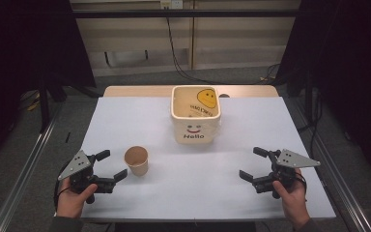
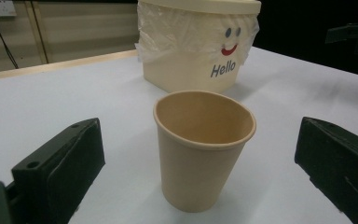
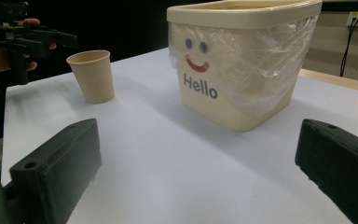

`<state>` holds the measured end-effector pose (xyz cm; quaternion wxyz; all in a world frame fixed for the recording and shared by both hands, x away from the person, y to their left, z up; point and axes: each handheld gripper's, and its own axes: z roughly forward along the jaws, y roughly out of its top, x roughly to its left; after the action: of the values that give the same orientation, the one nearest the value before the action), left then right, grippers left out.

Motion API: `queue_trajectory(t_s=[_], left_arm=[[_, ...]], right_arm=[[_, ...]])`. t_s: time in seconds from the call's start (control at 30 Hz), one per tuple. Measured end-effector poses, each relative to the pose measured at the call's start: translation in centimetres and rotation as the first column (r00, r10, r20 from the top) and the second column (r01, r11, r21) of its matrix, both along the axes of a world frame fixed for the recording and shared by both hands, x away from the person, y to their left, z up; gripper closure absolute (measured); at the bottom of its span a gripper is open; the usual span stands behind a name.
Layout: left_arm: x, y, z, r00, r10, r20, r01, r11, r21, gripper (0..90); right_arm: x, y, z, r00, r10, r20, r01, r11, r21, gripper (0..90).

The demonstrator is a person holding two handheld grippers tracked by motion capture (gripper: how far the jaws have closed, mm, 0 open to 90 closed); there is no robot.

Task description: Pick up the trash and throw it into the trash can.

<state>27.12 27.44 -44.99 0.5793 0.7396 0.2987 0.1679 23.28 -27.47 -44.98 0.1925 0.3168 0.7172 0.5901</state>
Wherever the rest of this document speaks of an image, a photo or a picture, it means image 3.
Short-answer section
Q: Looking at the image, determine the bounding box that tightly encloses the clear plastic bin liner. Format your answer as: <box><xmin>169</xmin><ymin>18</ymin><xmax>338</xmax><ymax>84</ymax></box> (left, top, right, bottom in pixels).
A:
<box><xmin>168</xmin><ymin>14</ymin><xmax>320</xmax><ymax>117</ymax></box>

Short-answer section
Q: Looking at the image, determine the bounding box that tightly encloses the cream smiley face trash bin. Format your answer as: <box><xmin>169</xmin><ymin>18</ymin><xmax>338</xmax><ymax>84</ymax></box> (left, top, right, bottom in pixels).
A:
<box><xmin>166</xmin><ymin>0</ymin><xmax>324</xmax><ymax>133</ymax></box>

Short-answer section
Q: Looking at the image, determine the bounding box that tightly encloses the black power cable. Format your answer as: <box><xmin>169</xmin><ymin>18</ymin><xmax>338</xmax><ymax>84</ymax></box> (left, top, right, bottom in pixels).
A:
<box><xmin>339</xmin><ymin>17</ymin><xmax>358</xmax><ymax>77</ymax></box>

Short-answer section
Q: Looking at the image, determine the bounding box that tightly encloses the beige paper cup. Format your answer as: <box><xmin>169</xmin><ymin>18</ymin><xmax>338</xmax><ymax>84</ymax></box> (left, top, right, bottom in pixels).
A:
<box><xmin>65</xmin><ymin>49</ymin><xmax>117</xmax><ymax>105</ymax></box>

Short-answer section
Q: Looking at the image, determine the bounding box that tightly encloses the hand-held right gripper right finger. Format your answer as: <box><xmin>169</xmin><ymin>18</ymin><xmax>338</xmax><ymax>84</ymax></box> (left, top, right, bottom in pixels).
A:
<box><xmin>294</xmin><ymin>119</ymin><xmax>358</xmax><ymax>224</ymax></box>

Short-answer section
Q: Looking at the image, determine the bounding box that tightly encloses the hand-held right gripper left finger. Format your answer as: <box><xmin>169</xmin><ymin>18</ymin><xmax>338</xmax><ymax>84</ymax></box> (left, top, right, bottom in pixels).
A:
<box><xmin>8</xmin><ymin>118</ymin><xmax>103</xmax><ymax>224</ymax></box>

